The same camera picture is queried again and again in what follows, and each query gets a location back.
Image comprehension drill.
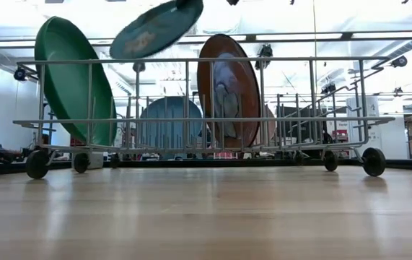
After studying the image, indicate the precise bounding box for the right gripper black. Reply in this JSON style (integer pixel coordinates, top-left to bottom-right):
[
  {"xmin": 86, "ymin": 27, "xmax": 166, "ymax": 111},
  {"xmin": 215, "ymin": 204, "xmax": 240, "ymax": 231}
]
[{"xmin": 175, "ymin": 0, "xmax": 240, "ymax": 10}]

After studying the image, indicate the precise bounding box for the teal patterned plate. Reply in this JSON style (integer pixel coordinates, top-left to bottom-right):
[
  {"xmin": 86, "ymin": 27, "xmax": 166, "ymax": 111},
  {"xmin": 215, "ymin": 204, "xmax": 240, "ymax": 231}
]
[{"xmin": 109, "ymin": 0, "xmax": 205, "ymax": 61}]

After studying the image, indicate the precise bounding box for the black monitor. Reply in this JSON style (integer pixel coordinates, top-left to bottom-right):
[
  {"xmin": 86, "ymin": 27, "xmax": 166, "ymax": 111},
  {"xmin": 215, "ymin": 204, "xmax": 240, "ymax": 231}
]
[{"xmin": 276, "ymin": 106, "xmax": 328, "ymax": 146}]

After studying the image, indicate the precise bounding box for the grey wire dish rack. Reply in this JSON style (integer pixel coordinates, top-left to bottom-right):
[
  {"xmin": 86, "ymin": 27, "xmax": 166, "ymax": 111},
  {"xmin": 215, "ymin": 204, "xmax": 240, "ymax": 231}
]
[{"xmin": 12, "ymin": 56, "xmax": 396, "ymax": 181}]

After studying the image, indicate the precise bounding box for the green plate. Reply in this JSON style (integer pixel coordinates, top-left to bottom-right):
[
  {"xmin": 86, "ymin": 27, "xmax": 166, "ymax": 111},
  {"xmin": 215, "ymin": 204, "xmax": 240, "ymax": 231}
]
[{"xmin": 34, "ymin": 16, "xmax": 118, "ymax": 147}]

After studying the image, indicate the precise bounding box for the black aluminium table frame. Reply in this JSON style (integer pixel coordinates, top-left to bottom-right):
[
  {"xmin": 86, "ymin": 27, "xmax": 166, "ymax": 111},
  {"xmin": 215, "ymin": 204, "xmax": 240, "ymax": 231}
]
[{"xmin": 0, "ymin": 157, "xmax": 412, "ymax": 178}]

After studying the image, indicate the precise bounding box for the brown flower plate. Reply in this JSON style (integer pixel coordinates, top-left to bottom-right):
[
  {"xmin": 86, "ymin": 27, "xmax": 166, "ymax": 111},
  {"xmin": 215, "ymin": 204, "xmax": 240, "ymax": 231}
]
[{"xmin": 196, "ymin": 33, "xmax": 263, "ymax": 150}]

